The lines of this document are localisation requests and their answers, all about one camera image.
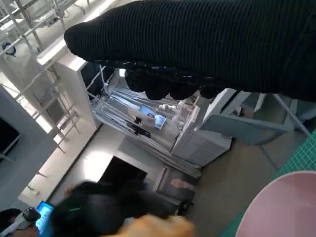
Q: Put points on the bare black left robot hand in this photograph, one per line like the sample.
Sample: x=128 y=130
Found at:
x=98 y=209

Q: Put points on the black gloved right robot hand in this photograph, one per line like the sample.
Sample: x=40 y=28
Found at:
x=197 y=42

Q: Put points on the round toy bread bun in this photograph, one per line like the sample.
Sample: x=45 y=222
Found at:
x=160 y=228

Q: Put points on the pink bowl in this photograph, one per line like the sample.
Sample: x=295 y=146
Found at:
x=284 y=209

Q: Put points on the black box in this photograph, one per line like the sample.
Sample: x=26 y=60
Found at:
x=123 y=170

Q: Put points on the phone with blue screen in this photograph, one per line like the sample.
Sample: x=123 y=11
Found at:
x=44 y=217

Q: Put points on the white cabinet with mesh panel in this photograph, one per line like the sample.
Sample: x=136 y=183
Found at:
x=200 y=148

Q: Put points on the green cutting mat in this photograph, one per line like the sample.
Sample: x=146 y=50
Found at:
x=303 y=158

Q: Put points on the dark wall monitor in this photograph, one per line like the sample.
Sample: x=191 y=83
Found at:
x=7 y=138

